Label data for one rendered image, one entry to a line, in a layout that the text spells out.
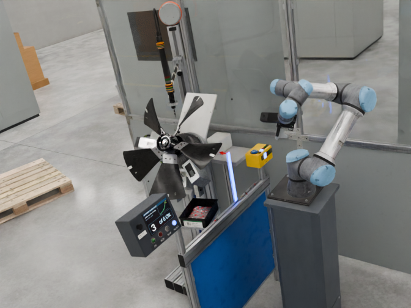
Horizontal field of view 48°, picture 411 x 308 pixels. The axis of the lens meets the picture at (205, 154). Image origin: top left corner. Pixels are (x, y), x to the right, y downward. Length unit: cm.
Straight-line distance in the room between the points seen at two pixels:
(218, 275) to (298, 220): 63
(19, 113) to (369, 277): 650
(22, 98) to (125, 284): 529
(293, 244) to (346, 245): 103
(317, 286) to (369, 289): 80
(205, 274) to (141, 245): 67
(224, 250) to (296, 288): 46
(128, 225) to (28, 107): 659
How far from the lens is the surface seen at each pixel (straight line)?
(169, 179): 281
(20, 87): 843
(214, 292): 279
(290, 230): 249
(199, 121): 308
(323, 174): 225
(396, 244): 335
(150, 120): 306
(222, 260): 277
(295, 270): 265
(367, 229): 336
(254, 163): 284
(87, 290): 384
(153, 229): 212
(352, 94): 234
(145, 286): 368
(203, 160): 267
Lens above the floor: 229
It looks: 25 degrees down
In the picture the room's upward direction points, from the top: 11 degrees counter-clockwise
